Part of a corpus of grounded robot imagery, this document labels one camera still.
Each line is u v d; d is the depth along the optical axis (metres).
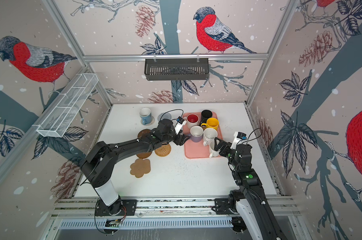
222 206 0.73
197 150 0.95
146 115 1.01
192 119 1.04
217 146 0.70
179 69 1.06
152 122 1.10
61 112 0.75
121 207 0.71
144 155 0.93
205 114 1.03
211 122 1.01
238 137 0.68
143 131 1.04
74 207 0.76
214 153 0.84
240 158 0.57
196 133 1.00
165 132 0.71
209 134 0.98
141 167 0.88
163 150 0.95
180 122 0.77
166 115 1.14
